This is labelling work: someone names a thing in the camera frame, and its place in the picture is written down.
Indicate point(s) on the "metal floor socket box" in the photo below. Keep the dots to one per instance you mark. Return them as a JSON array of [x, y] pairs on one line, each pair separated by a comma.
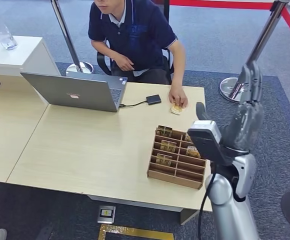
[[106, 214]]

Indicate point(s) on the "black office chair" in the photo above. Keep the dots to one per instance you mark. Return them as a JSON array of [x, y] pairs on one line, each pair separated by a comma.
[[102, 63]]

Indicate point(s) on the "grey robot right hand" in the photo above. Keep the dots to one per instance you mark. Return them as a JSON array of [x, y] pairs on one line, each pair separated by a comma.
[[248, 122]]

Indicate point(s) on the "grey desk underframe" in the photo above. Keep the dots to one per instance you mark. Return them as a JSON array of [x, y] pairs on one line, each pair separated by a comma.
[[187, 217]]

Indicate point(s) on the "person's right forearm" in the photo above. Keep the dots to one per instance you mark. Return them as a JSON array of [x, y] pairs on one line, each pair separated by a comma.
[[103, 48]]

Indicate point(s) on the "black external drive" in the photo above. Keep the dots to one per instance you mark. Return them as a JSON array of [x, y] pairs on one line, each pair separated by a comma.
[[153, 99]]

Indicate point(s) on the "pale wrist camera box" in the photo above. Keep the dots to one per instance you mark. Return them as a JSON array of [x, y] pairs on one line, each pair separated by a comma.
[[206, 130]]

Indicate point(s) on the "gold patterned card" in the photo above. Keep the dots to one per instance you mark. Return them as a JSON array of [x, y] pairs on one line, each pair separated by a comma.
[[188, 138], [192, 152], [163, 160], [175, 110], [164, 131], [168, 146]]

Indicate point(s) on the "person's right hand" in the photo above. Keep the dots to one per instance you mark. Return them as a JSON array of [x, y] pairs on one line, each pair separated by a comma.
[[124, 62]]

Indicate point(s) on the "person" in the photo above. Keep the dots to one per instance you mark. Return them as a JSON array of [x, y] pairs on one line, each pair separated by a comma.
[[134, 30]]

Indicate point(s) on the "wooden slotted card holder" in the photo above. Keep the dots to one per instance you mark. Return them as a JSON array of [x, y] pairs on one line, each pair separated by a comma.
[[160, 174]]

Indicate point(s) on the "black floor strip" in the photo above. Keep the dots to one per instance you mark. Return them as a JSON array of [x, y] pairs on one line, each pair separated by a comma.
[[45, 232]]

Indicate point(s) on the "chrome stanchion post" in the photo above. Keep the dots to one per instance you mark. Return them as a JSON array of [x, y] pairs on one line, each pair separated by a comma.
[[67, 36], [267, 30]]

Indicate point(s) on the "clear plastic water bottle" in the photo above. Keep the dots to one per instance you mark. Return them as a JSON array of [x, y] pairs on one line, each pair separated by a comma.
[[2, 33]]

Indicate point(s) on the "person's left hand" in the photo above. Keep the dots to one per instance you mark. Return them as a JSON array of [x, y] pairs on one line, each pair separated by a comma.
[[177, 94]]

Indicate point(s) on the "grey open laptop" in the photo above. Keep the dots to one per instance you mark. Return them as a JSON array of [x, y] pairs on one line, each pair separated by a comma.
[[72, 92]]

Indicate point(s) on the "person's left forearm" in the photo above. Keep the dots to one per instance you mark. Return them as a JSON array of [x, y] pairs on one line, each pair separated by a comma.
[[178, 63]]

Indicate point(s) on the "white cabinet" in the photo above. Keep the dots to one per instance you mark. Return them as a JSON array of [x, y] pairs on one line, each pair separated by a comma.
[[22, 49]]

